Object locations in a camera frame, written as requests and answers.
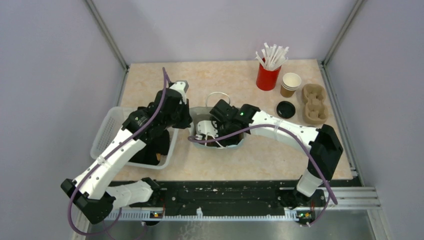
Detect light blue paper bag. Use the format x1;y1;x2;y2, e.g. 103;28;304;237
188;91;247;150

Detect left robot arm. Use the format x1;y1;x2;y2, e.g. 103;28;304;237
60;80;192;224

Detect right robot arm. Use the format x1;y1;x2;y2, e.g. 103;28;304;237
189;99;344;206

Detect black cloth in basket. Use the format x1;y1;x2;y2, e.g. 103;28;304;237
129;130;171;166

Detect clear plastic basket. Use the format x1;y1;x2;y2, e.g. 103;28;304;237
90;106;179;170

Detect red ribbed straw cup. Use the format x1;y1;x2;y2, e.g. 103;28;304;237
256;64;282;91

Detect stack of black lids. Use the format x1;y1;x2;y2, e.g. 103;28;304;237
276;101;296;119

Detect white wrapped straws bundle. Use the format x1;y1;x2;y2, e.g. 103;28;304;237
255;42;290;72

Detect stacked brown paper cups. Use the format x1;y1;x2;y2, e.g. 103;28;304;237
280;72;302;98

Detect cardboard cup carrier tray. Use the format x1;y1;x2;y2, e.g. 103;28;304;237
301;83;329;125

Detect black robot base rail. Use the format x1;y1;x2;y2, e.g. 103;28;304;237
109;179;362;220

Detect white toothed cable rail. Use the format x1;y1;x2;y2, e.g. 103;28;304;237
105;208;299;222

